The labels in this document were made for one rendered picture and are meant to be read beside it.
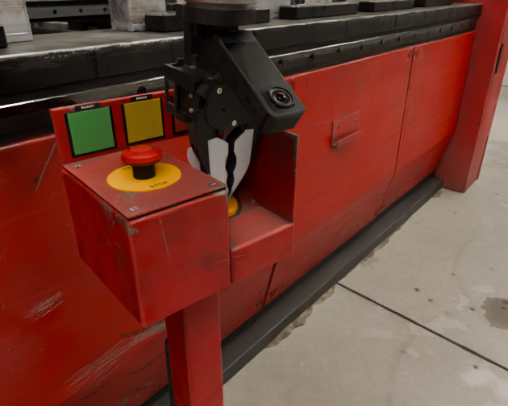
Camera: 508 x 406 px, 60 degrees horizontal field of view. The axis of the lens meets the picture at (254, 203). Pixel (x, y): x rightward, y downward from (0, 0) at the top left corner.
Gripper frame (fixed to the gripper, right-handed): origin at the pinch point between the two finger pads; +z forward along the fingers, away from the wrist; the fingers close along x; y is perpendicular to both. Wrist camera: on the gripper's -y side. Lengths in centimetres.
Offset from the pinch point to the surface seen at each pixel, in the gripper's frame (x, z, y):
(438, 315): -89, 74, 2
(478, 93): -183, 27, 49
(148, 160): 10.1, -7.2, -0.8
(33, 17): -1, -10, 67
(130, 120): 6.8, -7.4, 9.4
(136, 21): -11.4, -12.4, 42.1
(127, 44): -2.5, -11.6, 28.2
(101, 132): 10.3, -6.7, 9.3
